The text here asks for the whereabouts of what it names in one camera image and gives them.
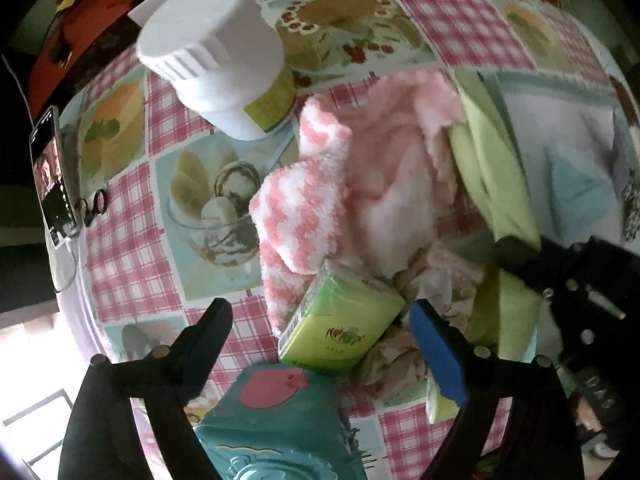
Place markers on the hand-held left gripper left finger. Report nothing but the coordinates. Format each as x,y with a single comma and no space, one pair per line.
210,330

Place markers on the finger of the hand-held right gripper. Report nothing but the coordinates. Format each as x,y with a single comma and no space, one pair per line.
522,260

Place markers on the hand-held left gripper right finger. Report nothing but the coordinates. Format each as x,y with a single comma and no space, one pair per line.
440,350

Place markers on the blue face mask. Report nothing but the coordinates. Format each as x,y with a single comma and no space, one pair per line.
575,182

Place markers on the light green cloth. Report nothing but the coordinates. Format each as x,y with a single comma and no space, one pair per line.
490,160

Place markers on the green tissue packet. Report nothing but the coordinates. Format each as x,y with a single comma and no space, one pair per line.
335,330

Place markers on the leopard print scrunchie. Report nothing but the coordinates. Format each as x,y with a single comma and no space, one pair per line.
632,215

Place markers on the white tray with teal rim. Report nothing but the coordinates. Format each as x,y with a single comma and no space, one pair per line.
575,125

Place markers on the pink white fuzzy cloth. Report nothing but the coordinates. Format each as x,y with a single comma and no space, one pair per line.
380,170

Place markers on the crumpled beige patterned cloth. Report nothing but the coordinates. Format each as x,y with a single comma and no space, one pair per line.
400,360

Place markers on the pink checked printed tablecloth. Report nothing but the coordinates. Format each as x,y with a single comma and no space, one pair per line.
125,260

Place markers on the teal plastic lidded box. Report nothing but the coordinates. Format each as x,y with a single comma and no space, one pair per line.
280,440

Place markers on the lilac floral cloth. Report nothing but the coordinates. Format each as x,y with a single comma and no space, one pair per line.
80,320

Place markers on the black cabinet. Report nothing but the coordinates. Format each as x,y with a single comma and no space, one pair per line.
15,270

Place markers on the black smartphone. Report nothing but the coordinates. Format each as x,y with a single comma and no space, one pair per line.
50,180

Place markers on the white plastic bottle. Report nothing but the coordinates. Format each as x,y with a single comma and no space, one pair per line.
210,50

